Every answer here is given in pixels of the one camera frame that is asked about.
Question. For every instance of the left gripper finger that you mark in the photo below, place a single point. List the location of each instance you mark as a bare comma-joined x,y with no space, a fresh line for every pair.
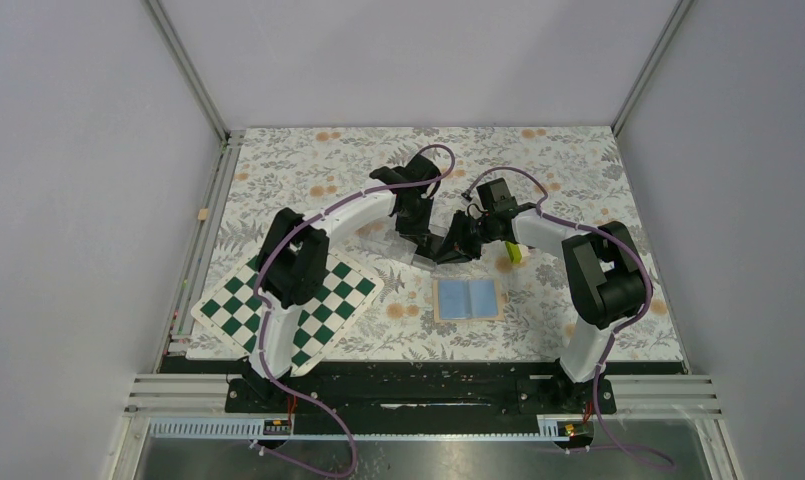
427,240
408,231

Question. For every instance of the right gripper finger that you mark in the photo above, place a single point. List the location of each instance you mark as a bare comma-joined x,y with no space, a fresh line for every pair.
454,248
471,246

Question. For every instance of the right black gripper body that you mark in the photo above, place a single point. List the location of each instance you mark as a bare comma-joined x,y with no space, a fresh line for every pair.
483,228

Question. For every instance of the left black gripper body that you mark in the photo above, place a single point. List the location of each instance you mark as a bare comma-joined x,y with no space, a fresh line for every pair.
419,215

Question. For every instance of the tan card holder wallet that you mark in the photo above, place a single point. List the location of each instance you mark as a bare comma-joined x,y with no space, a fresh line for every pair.
468,300

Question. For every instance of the black credit card stack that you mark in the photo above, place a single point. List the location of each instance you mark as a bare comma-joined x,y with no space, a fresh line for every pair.
436,254

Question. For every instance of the clear acrylic card box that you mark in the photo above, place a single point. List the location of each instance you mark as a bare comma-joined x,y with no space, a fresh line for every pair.
379,238

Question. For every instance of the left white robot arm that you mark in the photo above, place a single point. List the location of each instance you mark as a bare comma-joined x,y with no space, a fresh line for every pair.
291,264

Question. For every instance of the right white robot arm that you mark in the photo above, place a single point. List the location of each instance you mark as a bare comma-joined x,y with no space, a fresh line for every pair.
608,283

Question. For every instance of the green purple toy brick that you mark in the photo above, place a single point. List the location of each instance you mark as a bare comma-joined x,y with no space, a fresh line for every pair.
516,253

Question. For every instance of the green white chessboard mat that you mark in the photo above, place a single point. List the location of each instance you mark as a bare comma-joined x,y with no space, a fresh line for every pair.
233,314

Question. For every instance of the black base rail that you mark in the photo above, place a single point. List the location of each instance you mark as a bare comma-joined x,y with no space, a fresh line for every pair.
403,400

